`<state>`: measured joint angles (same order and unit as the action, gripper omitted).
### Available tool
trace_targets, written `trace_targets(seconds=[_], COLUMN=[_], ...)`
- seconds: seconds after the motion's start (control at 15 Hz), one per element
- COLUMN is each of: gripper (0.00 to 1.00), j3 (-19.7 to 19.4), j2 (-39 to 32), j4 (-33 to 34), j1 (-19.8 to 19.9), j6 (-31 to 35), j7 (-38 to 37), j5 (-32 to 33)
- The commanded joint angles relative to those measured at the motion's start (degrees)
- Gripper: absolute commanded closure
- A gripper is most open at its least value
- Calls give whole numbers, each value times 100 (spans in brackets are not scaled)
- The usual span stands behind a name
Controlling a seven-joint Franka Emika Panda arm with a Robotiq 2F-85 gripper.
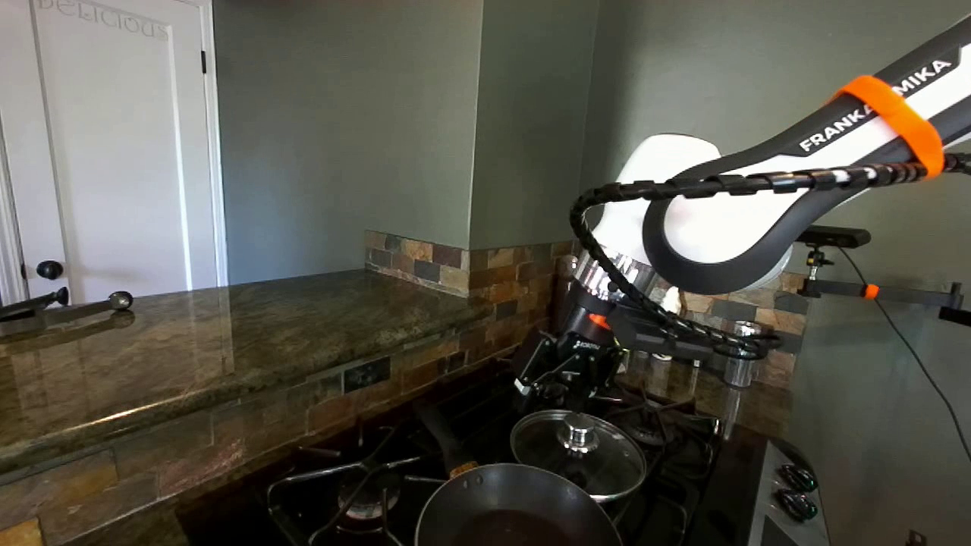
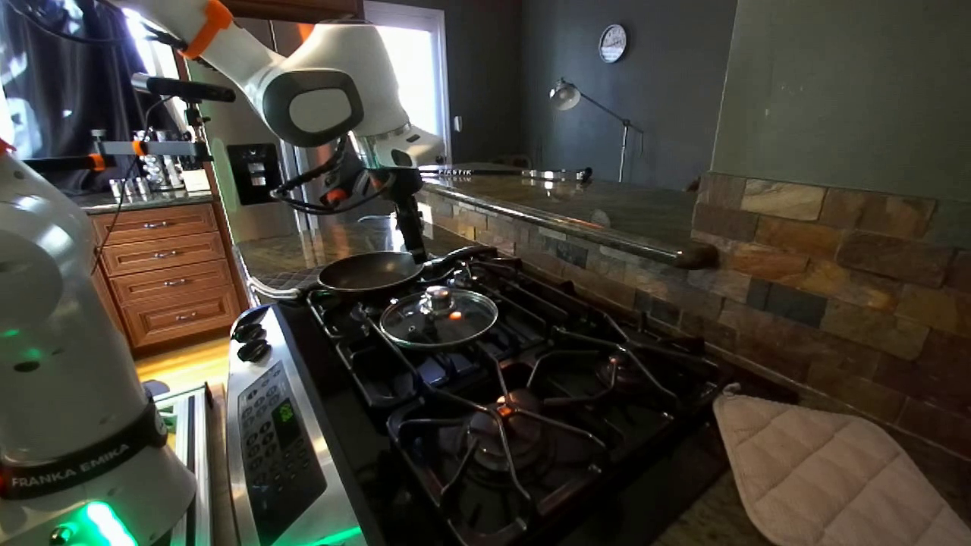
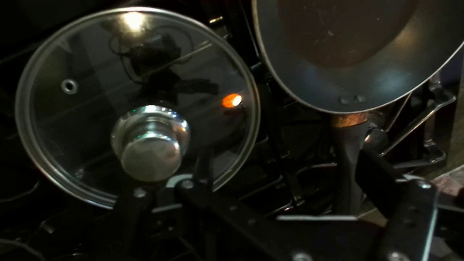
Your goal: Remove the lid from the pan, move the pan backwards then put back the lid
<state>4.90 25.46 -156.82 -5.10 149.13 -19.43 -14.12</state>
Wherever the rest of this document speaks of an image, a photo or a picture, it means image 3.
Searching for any dark frying pan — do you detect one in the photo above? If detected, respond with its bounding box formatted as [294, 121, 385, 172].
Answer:
[251, 0, 464, 216]

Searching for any glass lid with steel knob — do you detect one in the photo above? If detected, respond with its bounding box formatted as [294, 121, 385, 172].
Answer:
[14, 4, 263, 210]

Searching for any black gas stove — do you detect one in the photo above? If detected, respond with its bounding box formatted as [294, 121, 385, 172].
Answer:
[0, 0, 464, 261]

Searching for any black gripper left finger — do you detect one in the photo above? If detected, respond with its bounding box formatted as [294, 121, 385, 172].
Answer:
[92, 176, 302, 261]

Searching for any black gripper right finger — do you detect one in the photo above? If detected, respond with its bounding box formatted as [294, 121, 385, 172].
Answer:
[359, 146, 441, 261]

